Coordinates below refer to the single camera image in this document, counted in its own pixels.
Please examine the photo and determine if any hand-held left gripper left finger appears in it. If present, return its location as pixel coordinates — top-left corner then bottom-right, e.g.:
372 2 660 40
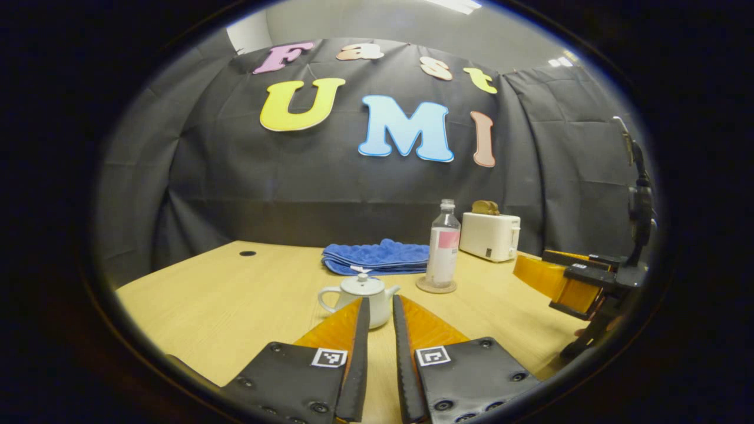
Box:
221 297 371 424

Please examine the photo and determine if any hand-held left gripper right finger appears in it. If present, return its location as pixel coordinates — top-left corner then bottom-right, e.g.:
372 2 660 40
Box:
393 294 541 424

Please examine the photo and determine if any white ceramic teacup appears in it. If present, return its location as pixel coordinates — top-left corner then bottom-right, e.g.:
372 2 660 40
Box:
318 273 401 329

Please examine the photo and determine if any round cork coaster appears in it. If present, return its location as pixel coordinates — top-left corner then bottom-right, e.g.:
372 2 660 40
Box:
416 276 458 294

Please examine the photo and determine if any clear plastic water bottle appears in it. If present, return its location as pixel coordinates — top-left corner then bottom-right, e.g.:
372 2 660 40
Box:
425 199 461 288

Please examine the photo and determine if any white toaster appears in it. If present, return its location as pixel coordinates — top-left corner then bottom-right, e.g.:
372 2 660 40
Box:
459 212 522 263

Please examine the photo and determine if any folded blue towel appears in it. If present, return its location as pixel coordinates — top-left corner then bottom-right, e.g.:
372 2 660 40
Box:
322 238 431 276

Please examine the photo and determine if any ceiling light panel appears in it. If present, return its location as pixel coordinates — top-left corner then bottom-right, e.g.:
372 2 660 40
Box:
424 0 484 15

